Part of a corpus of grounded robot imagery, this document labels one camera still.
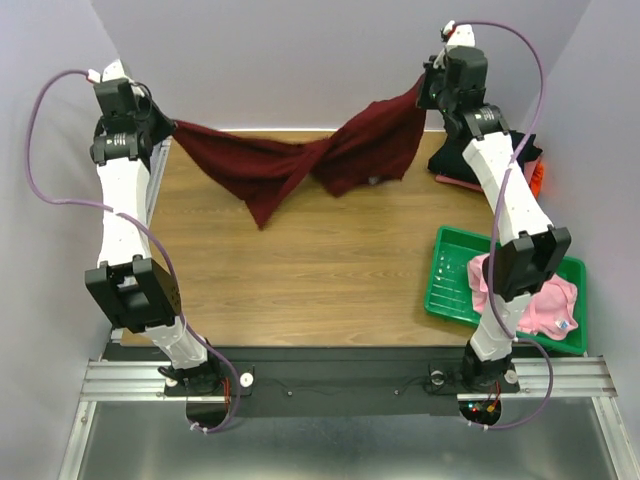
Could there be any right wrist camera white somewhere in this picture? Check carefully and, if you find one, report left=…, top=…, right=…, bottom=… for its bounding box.
left=433, top=20, right=476, bottom=69

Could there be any folded black t shirt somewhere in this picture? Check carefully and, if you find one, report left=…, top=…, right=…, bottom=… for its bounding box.
left=427, top=130, right=542, bottom=189

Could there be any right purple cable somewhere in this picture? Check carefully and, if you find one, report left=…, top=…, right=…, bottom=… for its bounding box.
left=439, top=19, right=554, bottom=432

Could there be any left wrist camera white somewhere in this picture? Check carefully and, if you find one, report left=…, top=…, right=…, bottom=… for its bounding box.
left=85, top=59, right=133, bottom=85

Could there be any purple cable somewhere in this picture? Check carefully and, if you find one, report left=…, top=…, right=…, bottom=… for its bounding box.
left=25, top=69, right=242, bottom=435
left=439, top=19, right=554, bottom=432

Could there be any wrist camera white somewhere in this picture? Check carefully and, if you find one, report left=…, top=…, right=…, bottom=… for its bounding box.
left=85, top=59, right=133, bottom=85
left=433, top=20, right=476, bottom=69

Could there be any aluminium frame rail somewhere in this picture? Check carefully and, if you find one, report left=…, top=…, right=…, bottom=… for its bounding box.
left=59, top=350, right=636, bottom=479

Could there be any green plastic tray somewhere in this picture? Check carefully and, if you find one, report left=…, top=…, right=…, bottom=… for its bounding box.
left=424, top=226, right=588, bottom=355

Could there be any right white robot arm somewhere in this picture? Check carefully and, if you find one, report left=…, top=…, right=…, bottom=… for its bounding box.
left=416, top=46, right=571, bottom=387

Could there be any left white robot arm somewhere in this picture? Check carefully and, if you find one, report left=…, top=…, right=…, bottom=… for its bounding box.
left=85, top=78, right=230, bottom=395

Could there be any left side aluminium rail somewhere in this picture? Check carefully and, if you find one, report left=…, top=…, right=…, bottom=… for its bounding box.
left=97, top=143, right=180, bottom=338

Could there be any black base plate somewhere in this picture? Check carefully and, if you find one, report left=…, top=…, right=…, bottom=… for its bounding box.
left=82, top=347, right=519, bottom=426

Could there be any folded orange t shirt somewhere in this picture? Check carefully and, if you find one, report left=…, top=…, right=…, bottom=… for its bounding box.
left=525, top=161, right=545, bottom=198

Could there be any folded salmon pink t shirt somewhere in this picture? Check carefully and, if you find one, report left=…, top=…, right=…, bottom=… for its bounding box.
left=434, top=164, right=544, bottom=194

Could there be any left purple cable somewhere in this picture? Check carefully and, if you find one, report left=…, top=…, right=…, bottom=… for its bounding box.
left=25, top=69, right=242, bottom=435

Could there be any maroon t shirt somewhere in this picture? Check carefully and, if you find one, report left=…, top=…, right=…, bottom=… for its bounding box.
left=173, top=77, right=426, bottom=229

